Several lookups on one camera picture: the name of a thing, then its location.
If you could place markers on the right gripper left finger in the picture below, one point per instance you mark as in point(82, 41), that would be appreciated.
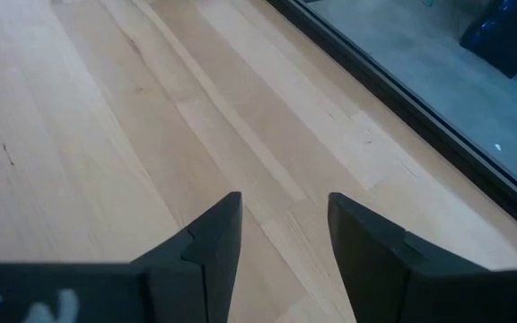
point(204, 269)

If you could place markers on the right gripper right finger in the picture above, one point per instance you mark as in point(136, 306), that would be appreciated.
point(375, 269)

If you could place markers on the dark blue glossy object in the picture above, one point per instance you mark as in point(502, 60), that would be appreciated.
point(505, 36)

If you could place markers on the black aluminium table frame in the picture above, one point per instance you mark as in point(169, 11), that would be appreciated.
point(420, 114)

